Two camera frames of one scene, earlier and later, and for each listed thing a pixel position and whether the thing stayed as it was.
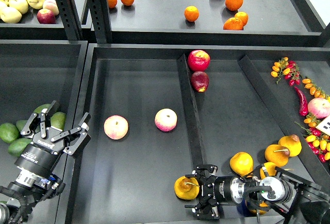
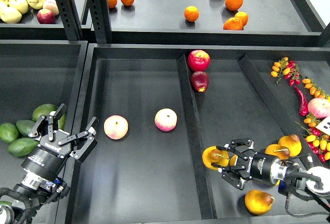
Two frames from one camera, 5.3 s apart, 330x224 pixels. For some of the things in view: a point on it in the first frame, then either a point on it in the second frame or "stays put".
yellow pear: x=186 y=188 to x=212 y=154
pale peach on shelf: x=51 y=4 stays put
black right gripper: x=220 y=190 to x=251 y=165
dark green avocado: x=16 y=147 stays put
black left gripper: x=40 y=156 to x=47 y=160
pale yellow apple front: x=10 y=15 stays put
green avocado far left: x=9 y=132 stays put
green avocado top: x=39 y=109 stays put
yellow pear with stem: x=277 y=154 stays put
